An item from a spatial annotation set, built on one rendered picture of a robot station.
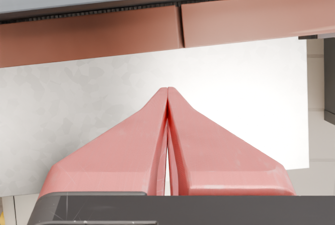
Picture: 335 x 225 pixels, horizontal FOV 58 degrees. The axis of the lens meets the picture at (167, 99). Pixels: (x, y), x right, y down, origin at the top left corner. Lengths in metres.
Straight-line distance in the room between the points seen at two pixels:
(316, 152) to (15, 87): 1.10
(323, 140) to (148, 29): 1.09
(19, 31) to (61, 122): 0.19
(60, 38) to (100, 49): 0.04
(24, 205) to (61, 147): 0.58
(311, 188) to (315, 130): 0.24
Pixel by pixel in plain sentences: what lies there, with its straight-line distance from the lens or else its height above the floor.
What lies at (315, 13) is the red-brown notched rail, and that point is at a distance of 0.32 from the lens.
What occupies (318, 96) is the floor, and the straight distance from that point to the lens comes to 1.26.
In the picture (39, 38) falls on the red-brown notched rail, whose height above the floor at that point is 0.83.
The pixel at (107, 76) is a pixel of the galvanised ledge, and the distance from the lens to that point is 0.44.
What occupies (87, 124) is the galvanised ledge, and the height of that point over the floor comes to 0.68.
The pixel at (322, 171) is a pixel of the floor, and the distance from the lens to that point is 1.36.
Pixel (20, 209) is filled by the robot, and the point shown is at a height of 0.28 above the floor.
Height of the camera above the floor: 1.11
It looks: 80 degrees down
